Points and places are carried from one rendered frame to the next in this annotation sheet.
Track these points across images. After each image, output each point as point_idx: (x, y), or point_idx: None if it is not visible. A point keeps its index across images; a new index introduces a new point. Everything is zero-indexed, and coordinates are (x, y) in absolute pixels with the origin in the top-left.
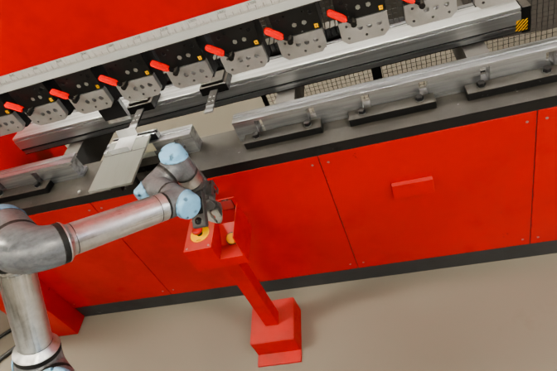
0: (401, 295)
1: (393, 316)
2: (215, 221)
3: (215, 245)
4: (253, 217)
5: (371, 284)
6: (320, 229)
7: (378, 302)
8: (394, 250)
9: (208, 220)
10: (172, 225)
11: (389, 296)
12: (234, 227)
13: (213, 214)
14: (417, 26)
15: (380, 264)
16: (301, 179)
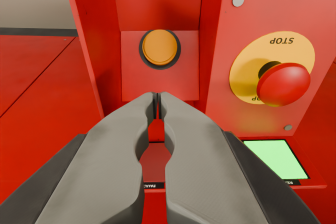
0: (37, 2)
1: None
2: (162, 102)
3: (211, 12)
4: (157, 110)
5: (73, 21)
6: (73, 76)
7: None
8: (18, 44)
9: (205, 115)
10: (312, 122)
11: (51, 3)
12: (87, 61)
13: (128, 169)
14: None
15: (50, 36)
16: (4, 171)
